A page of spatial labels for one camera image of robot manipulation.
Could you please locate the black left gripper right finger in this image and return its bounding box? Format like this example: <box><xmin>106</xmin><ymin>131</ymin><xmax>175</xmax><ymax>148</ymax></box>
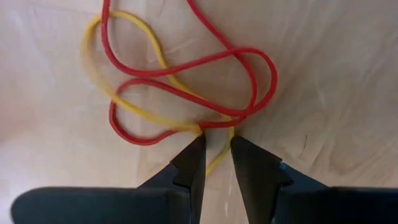
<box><xmin>229</xmin><ymin>135</ymin><xmax>398</xmax><ymax>224</ymax></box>

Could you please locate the yellow rubber band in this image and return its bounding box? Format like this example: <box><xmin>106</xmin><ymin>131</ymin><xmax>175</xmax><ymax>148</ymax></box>
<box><xmin>81</xmin><ymin>11</ymin><xmax>236</xmax><ymax>177</ymax></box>

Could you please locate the red rubber band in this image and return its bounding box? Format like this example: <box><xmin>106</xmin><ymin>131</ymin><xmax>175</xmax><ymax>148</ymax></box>
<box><xmin>99</xmin><ymin>0</ymin><xmax>279</xmax><ymax>146</ymax></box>

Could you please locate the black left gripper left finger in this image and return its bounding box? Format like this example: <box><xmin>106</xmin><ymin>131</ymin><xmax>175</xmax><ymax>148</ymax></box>
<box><xmin>10</xmin><ymin>134</ymin><xmax>207</xmax><ymax>224</ymax></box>

